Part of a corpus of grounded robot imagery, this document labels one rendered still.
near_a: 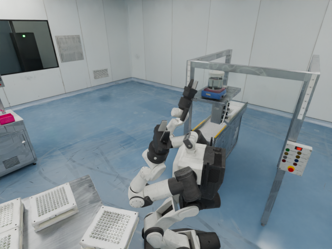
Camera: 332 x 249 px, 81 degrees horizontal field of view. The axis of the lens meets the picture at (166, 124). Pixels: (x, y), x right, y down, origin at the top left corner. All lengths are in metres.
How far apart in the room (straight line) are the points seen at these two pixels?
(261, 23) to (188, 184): 4.55
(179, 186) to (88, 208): 0.70
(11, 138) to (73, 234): 2.17
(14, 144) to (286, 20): 5.26
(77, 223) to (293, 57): 4.77
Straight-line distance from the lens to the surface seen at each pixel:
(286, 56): 5.10
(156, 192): 1.07
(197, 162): 1.14
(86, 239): 1.27
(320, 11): 5.03
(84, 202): 1.55
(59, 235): 1.44
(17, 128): 3.31
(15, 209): 1.61
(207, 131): 2.32
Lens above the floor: 1.91
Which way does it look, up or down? 27 degrees down
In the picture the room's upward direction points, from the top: straight up
